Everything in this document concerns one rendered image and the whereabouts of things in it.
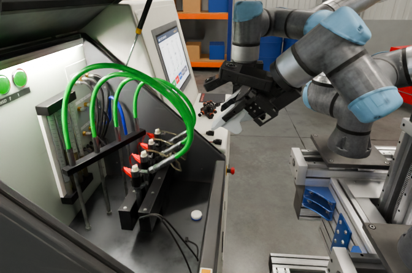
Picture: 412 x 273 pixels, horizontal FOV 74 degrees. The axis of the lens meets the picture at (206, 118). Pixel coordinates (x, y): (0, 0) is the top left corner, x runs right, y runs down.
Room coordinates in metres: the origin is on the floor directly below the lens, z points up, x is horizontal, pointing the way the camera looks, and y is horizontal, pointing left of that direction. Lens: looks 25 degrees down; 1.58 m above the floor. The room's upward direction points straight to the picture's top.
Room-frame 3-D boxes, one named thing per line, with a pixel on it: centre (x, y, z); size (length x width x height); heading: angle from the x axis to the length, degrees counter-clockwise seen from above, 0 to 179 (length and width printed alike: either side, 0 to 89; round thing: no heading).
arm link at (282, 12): (0.81, -0.20, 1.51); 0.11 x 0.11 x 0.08; 35
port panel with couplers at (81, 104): (0.96, 0.45, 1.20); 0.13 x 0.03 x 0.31; 173
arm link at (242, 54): (0.77, -0.11, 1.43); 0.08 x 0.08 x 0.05
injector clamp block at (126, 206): (0.80, 0.20, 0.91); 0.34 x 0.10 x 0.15; 173
